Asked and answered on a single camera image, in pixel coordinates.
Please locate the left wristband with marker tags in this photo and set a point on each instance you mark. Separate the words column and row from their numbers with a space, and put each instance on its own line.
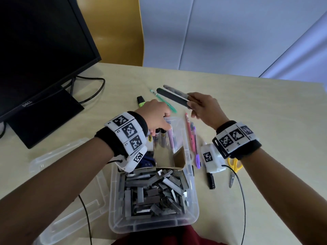
column 127, row 132

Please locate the right wristband with marker tags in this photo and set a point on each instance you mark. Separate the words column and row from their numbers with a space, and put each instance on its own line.
column 235, row 137

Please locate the black nail file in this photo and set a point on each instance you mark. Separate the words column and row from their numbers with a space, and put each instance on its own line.
column 172, row 96

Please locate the person's red clothing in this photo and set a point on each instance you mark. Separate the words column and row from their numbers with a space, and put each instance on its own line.
column 168, row 237

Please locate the person's left hand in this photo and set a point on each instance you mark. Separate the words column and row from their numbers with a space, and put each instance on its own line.
column 155, row 112

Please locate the brown cardboard divider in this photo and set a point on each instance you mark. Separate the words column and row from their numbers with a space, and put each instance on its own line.
column 179, row 159

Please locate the green pen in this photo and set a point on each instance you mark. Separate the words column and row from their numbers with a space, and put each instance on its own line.
column 159, row 98

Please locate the dark blue stapler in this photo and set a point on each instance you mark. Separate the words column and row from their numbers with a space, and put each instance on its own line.
column 147, row 162

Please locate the purple pen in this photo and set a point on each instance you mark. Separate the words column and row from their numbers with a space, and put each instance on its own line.
column 196, row 150

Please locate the person's left forearm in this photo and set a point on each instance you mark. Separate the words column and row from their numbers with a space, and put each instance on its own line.
column 51, row 191

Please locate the person's left thumb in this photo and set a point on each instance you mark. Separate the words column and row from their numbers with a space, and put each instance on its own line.
column 166, row 125

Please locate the pink pen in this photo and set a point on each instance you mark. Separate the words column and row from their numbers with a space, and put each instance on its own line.
column 171, row 141

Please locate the grey marker pen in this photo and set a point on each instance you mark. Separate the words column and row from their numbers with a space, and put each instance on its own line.
column 176, row 91

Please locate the clear plastic bin lid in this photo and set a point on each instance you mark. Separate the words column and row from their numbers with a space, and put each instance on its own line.
column 76, row 201

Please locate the person's right hand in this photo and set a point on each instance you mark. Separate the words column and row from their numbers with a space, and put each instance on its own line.
column 208, row 109

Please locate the wristband with marker tags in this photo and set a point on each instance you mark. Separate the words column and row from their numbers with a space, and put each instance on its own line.
column 127, row 132
column 235, row 137

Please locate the box with yellow label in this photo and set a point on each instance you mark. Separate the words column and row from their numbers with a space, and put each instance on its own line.
column 150, row 142

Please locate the black marker pen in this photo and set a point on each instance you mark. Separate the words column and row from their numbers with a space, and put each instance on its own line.
column 210, row 181

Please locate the black capped marker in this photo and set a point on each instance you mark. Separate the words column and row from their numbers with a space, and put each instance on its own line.
column 163, row 137
column 156, row 136

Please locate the person's right forearm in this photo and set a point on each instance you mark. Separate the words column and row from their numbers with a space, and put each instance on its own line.
column 288, row 199

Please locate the black computer monitor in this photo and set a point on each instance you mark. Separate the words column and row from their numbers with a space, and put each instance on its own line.
column 43, row 48

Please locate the person's right thumb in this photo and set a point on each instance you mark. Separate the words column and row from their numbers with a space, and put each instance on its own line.
column 195, row 96

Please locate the red pen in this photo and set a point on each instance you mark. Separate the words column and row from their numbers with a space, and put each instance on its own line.
column 189, row 131

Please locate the yellow highlighter with black cap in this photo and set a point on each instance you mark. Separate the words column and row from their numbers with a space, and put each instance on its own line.
column 140, row 101

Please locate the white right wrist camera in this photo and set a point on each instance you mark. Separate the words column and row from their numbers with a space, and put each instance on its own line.
column 212, row 158

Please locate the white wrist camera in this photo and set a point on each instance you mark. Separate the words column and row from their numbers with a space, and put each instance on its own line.
column 212, row 158
column 132, row 160

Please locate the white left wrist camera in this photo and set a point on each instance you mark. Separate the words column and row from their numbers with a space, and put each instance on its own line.
column 132, row 160

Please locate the pile of grey staple strips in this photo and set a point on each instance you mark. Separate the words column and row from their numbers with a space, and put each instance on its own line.
column 153, row 193

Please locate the black monitor stand base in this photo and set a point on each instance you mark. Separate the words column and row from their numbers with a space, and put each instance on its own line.
column 48, row 117

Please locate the clear plastic storage bin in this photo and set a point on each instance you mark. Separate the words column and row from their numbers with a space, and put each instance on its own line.
column 153, row 225

